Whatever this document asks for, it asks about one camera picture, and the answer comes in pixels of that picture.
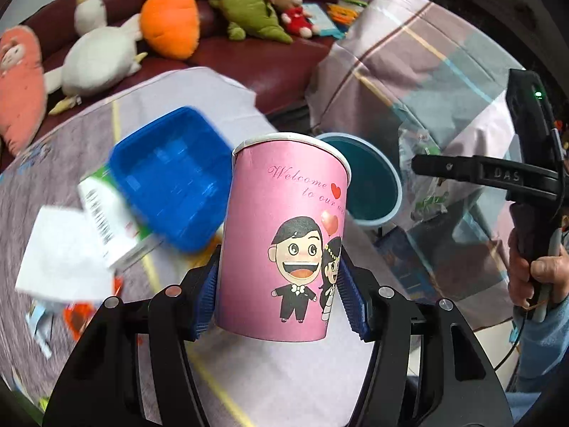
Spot person's right forearm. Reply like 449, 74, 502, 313
507, 294, 569, 414

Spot blue cardboard box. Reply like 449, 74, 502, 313
373, 227, 441, 303

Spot orange snack packet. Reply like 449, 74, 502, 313
62, 276, 125, 339

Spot white paper sheet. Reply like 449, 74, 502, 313
15, 206, 116, 303

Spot pale purple tablecloth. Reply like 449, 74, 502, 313
0, 69, 378, 427

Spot orange carrot rabbit plush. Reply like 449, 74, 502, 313
140, 0, 201, 59

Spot dark red leather sofa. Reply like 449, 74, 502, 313
0, 0, 356, 170

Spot white duck plush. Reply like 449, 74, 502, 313
44, 0, 147, 114

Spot green and white carton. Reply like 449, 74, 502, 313
78, 164, 165, 272

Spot pink carrot plush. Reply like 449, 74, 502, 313
0, 26, 47, 156

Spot light blue waste bin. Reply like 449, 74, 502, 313
313, 132, 403, 227

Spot pink cartoon paper cup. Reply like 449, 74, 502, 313
213, 131, 352, 343

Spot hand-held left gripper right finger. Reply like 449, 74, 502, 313
335, 255, 516, 427

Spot light blue card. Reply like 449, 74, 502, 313
302, 4, 347, 38

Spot blue plastic tray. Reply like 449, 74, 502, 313
109, 106, 234, 254

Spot brown teddy bear red outfit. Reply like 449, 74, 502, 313
270, 0, 321, 38

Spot person's right hand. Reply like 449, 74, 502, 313
507, 213, 569, 316

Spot colourful toy cards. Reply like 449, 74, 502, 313
326, 0, 369, 25

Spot light blue packet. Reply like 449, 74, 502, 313
26, 301, 55, 357

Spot plaid pink grey blanket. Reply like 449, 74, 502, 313
307, 0, 534, 334

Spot large green dinosaur plush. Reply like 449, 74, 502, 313
208, 0, 294, 45

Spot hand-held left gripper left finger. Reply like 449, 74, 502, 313
42, 244, 223, 427

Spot clear plastic bag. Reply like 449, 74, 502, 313
398, 125, 450, 223

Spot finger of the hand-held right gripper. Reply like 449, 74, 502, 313
411, 153, 523, 188

